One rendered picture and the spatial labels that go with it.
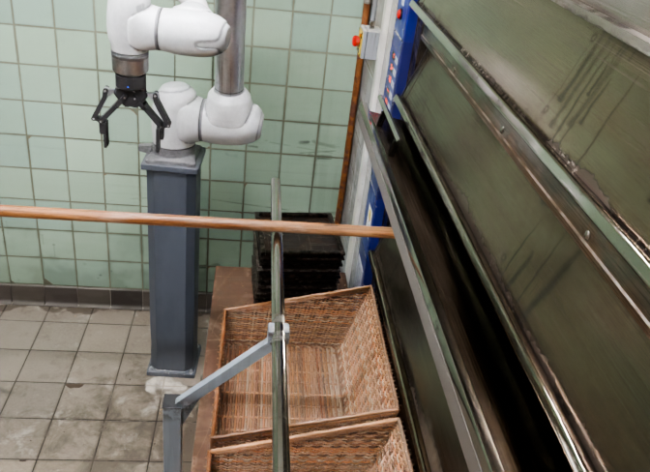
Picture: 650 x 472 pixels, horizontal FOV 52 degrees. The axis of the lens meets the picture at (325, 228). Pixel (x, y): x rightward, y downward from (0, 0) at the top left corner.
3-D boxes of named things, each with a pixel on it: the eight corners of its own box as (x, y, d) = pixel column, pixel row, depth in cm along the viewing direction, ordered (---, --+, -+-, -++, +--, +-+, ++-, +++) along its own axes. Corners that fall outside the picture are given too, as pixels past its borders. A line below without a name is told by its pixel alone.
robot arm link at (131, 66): (114, 42, 169) (115, 64, 172) (106, 53, 161) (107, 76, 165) (151, 45, 170) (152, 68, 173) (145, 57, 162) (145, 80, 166)
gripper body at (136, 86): (150, 68, 172) (150, 102, 177) (116, 64, 171) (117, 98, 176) (145, 78, 166) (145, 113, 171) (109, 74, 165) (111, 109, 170)
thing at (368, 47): (375, 52, 250) (379, 25, 245) (379, 60, 241) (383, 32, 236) (355, 51, 249) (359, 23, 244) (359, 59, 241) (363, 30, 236)
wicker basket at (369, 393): (363, 348, 230) (374, 282, 217) (387, 485, 182) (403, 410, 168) (220, 342, 225) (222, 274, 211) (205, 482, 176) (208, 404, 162)
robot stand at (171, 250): (156, 344, 307) (152, 142, 258) (201, 347, 308) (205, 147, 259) (146, 375, 289) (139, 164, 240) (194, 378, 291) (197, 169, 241)
